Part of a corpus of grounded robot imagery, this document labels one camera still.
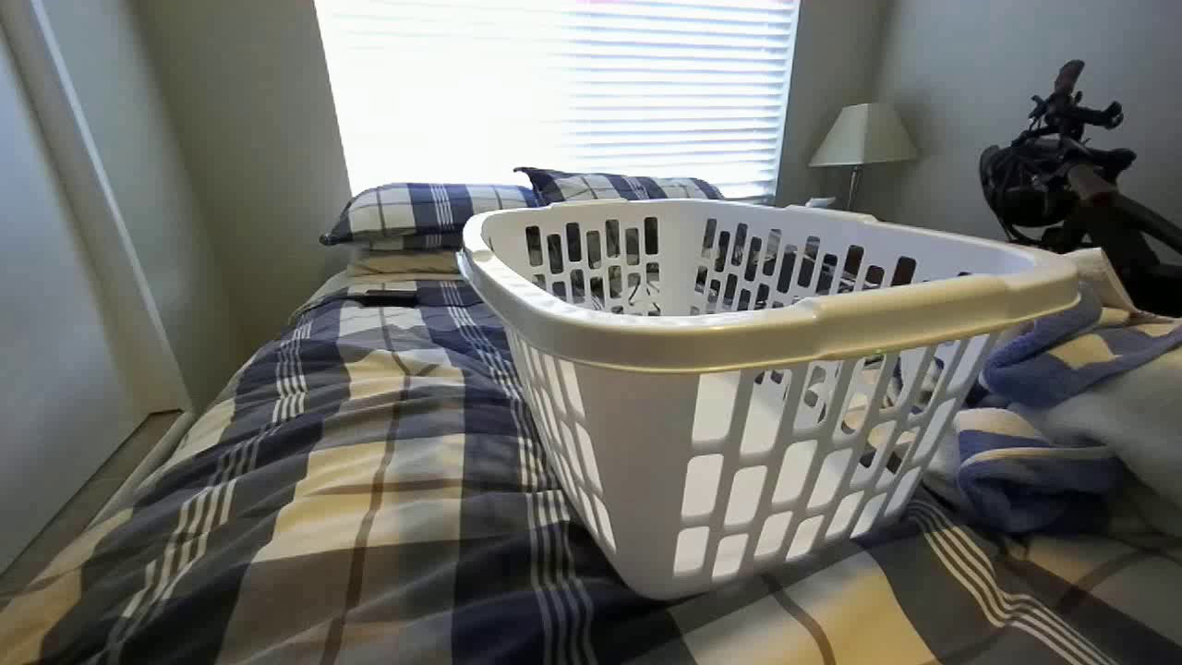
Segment white plastic laundry basket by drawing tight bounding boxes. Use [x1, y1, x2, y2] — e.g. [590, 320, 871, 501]
[454, 197, 1087, 603]

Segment blue striped towel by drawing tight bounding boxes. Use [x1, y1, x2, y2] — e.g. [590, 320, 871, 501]
[922, 289, 1182, 538]

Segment plaid pillow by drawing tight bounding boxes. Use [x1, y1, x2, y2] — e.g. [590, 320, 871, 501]
[319, 181, 540, 254]
[513, 161, 729, 211]

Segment pale yellow bed sheet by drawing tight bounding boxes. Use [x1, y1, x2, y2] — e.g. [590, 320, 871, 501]
[348, 246, 465, 282]

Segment white window blinds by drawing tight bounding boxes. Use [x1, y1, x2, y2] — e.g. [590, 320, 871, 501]
[311, 0, 807, 202]

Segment blue yellow plaid duvet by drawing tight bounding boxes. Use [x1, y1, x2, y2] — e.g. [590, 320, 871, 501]
[0, 261, 1182, 665]

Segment table lamp with pale shade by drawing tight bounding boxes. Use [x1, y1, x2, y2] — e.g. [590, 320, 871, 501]
[807, 100, 923, 211]

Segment black camera on tripod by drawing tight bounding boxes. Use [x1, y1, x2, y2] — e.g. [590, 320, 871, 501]
[975, 54, 1182, 319]

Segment white door frame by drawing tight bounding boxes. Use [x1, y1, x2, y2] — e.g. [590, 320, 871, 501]
[0, 0, 196, 420]

